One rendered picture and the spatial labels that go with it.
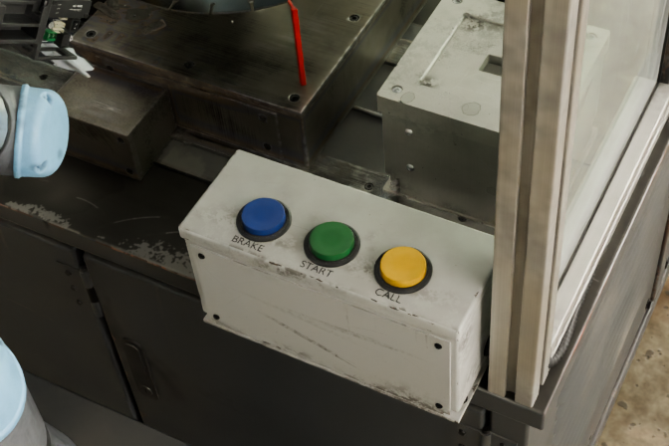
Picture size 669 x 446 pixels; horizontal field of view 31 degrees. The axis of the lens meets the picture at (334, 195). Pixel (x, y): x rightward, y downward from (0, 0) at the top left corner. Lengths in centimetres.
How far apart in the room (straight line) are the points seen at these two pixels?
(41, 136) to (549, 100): 41
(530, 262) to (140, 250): 48
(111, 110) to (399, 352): 46
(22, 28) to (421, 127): 39
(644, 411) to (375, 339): 102
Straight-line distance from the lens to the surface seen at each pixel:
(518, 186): 91
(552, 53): 81
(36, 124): 99
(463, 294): 103
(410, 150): 123
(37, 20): 115
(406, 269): 103
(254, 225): 108
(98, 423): 118
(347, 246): 105
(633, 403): 205
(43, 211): 136
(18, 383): 99
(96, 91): 137
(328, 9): 137
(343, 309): 106
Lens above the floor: 172
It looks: 48 degrees down
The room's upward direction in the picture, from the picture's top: 6 degrees counter-clockwise
